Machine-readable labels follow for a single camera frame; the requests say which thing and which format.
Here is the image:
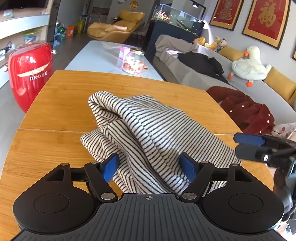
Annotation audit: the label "glass fish tank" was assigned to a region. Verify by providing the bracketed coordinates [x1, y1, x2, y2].
[151, 3, 205, 37]

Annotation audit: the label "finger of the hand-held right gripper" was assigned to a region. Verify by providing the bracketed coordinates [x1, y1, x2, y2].
[233, 133, 292, 147]
[235, 144, 271, 163]

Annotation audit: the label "black jacket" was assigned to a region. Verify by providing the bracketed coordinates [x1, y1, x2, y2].
[178, 51, 230, 82]

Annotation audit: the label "grey blanket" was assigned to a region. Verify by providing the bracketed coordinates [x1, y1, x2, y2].
[154, 34, 200, 63]

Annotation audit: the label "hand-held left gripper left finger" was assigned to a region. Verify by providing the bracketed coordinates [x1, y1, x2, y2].
[45, 153, 120, 202]

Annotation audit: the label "yellow lounge chair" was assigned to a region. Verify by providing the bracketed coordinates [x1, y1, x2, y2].
[87, 9, 146, 43]

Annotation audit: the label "red fuzzy coat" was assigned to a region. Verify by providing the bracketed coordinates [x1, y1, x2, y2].
[206, 86, 275, 135]

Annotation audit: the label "clear box with green lid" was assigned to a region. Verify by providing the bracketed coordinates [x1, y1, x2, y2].
[23, 30, 42, 44]

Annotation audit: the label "black television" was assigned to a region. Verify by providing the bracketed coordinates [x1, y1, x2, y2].
[0, 0, 49, 11]

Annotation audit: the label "black tank lamp rail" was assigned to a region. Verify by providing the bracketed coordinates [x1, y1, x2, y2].
[191, 1, 207, 17]

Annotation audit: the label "white duck plush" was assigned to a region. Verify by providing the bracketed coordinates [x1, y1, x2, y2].
[228, 45, 272, 88]

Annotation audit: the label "pink box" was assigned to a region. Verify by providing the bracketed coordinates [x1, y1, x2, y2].
[118, 46, 130, 59]

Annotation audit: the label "glass snack jar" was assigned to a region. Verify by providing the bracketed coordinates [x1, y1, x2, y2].
[122, 48, 145, 75]

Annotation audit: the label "white dotted cloth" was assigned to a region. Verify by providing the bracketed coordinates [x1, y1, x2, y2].
[270, 122, 296, 140]

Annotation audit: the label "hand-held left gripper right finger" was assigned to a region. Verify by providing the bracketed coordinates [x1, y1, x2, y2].
[179, 152, 255, 202]

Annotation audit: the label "white wall shelf unit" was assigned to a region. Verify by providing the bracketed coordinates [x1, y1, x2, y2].
[0, 9, 50, 89]

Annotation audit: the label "yellow pillow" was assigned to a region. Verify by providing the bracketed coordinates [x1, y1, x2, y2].
[218, 45, 245, 62]
[263, 67, 296, 102]

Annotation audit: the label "grey sofa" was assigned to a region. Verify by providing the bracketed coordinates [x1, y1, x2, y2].
[154, 35, 296, 127]

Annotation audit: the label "red gold framed picture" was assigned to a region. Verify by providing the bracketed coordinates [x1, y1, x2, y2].
[209, 0, 245, 31]
[241, 0, 291, 50]

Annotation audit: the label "plush dolls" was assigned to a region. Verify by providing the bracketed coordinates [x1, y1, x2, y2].
[205, 36, 228, 53]

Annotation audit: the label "red rounded case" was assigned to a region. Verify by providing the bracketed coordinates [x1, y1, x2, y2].
[7, 42, 57, 113]

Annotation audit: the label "grey striped garment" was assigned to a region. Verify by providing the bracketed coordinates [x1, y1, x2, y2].
[80, 91, 242, 194]

